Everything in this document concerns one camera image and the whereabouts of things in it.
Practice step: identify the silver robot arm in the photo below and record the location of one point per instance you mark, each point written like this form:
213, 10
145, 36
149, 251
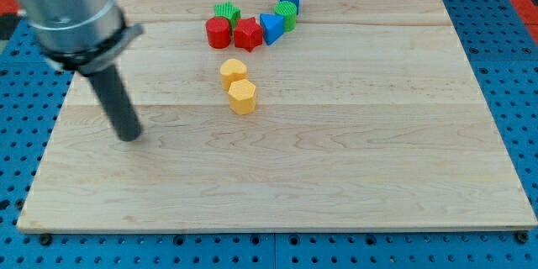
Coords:
80, 35

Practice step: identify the yellow hexagon block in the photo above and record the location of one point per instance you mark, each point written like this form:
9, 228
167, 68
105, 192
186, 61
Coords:
242, 97

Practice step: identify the yellow heart block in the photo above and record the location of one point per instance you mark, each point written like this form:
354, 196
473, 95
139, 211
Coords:
232, 70

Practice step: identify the red star block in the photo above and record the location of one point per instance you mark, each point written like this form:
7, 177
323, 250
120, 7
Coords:
248, 34

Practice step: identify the blue triangle block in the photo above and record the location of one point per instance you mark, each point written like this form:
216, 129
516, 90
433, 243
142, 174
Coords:
273, 27

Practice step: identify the red cylinder block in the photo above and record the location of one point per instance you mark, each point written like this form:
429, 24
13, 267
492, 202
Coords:
218, 32

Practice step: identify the light wooden board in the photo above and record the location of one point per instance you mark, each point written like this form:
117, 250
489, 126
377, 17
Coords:
369, 118

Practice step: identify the green star block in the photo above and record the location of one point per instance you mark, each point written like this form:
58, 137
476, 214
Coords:
228, 11

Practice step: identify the green cylinder block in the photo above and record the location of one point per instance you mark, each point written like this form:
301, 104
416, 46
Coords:
289, 11

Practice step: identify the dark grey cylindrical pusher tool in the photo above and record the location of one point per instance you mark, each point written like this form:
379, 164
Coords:
109, 88

